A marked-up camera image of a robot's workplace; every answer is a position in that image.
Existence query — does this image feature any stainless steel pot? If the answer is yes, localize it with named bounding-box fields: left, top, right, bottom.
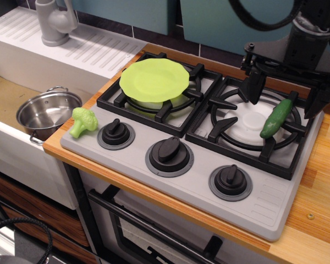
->
left=16, top=86, right=83, bottom=144

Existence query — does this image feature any light green toy cauliflower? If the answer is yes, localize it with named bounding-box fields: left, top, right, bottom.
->
left=69, top=107, right=98, bottom=138

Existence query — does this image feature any dark green toy pickle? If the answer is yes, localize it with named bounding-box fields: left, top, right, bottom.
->
left=260, top=99, right=293, bottom=139

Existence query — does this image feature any grey toy faucet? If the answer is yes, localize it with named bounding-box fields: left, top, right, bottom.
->
left=35, top=0, right=78, bottom=47

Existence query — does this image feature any black left stove knob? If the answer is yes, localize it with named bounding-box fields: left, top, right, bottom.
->
left=97, top=118, right=135, bottom=151

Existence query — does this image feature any wooden drawer front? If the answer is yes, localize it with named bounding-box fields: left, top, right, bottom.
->
left=0, top=172, right=100, bottom=264

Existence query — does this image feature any black braided cable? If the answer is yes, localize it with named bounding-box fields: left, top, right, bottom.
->
left=0, top=217, right=53, bottom=264

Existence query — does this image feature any black middle stove knob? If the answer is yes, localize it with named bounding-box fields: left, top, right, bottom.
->
left=145, top=136, right=194, bottom=178

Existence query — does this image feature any black burner grate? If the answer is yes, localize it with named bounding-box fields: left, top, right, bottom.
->
left=186, top=77, right=318, bottom=180
left=97, top=52, right=223, bottom=138

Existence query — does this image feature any toy oven door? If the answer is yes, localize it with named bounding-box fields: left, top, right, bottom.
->
left=88, top=185, right=273, bottom=263

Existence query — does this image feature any black stove knob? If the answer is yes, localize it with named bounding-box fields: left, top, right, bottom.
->
left=145, top=136, right=194, bottom=178
left=97, top=118, right=135, bottom=151
left=208, top=164, right=253, bottom=202

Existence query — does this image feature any black left burner grate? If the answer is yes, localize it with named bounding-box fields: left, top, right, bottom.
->
left=97, top=52, right=223, bottom=138

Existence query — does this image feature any white toy sink unit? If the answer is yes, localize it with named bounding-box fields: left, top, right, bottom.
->
left=0, top=7, right=146, bottom=210

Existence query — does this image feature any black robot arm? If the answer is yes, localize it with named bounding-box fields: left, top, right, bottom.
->
left=241, top=1, right=330, bottom=119

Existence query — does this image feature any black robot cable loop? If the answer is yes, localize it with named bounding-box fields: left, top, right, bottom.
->
left=227, top=0, right=303, bottom=31

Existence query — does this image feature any black right stove knob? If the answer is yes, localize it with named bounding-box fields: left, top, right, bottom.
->
left=208, top=164, right=253, bottom=202

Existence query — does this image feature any lime green plastic plate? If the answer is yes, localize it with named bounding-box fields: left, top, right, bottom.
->
left=119, top=58, right=190, bottom=103

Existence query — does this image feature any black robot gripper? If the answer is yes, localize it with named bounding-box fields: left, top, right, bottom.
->
left=241, top=26, right=330, bottom=119

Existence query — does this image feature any grey toy stove top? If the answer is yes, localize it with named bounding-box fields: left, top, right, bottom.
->
left=59, top=52, right=325, bottom=243

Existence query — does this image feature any black right burner grate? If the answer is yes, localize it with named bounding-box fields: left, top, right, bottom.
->
left=186, top=77, right=318, bottom=180

